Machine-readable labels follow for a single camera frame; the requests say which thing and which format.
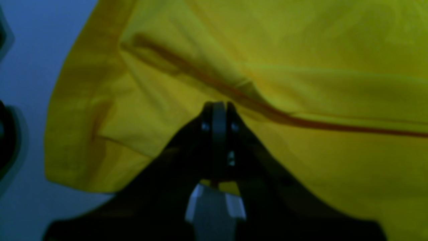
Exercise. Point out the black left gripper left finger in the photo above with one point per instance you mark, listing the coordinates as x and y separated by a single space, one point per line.
152 206

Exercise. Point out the orange yellow T-shirt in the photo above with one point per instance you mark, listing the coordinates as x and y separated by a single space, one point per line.
335 89

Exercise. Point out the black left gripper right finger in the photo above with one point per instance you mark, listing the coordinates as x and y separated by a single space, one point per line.
277 206

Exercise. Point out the black computer mouse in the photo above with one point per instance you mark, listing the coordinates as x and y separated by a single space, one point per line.
9 138

